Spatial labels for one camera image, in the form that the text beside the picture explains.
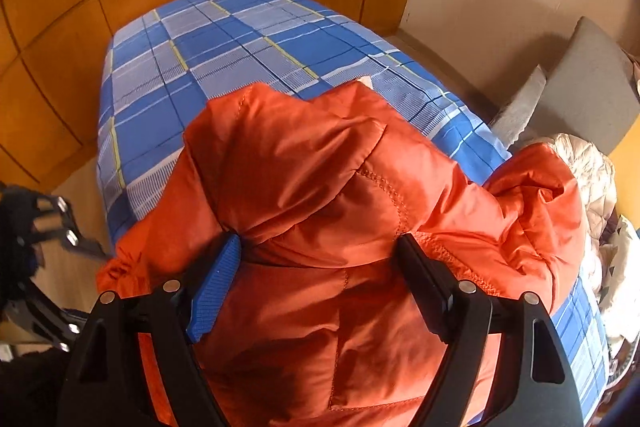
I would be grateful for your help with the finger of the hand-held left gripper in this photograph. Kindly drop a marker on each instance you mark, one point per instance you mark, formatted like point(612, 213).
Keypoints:
point(45, 322)
point(75, 243)

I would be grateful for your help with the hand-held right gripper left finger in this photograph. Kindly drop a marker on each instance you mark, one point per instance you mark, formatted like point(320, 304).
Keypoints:
point(215, 292)

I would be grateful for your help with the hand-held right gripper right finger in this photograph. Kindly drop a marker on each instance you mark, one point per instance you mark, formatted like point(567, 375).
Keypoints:
point(425, 282)

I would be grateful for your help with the orange puffer jacket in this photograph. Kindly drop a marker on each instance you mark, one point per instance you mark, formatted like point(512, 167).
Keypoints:
point(325, 187)

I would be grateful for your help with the person's black pants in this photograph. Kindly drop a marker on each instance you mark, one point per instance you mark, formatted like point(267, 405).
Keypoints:
point(30, 387)

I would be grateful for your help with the white padded garment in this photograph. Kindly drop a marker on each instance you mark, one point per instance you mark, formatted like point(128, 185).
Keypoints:
point(622, 267)

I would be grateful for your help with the beige quilted jacket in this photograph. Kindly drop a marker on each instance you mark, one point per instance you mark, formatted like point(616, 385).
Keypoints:
point(595, 177)

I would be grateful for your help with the white plastic chair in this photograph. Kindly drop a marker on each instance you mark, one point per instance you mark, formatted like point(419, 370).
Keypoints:
point(525, 102)

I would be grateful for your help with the grey yellow blue chair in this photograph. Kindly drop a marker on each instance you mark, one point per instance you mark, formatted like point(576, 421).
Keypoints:
point(590, 87)

